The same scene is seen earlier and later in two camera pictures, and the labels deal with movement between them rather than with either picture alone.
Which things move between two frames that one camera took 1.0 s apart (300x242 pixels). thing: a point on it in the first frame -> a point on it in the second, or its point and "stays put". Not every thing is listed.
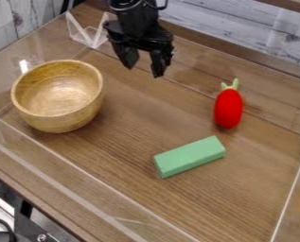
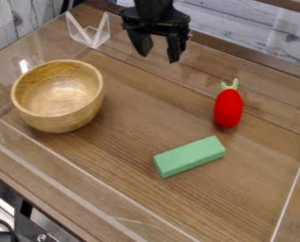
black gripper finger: x=128 y=54 -> x=143 y=41
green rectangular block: x=188 y=157 stays put
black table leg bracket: x=28 y=230 stays put
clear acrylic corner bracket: x=91 y=36 stays put
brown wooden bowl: x=59 y=95 stays put
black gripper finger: x=162 y=59 -> x=176 y=43
